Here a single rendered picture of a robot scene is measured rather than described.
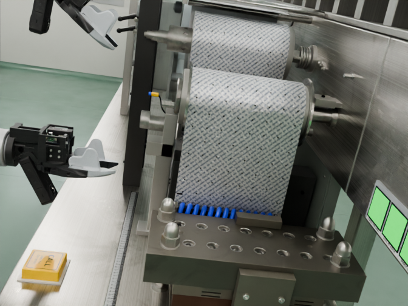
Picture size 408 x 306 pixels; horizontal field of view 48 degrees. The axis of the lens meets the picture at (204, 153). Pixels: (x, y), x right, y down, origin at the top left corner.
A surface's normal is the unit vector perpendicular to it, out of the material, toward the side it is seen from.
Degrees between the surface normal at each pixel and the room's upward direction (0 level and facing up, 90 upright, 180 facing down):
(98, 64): 90
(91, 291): 0
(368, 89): 90
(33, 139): 90
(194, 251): 0
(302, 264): 0
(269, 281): 90
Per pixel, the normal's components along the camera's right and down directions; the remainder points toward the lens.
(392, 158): -0.99, -0.12
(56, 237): 0.15, -0.93
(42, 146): 0.04, 0.36
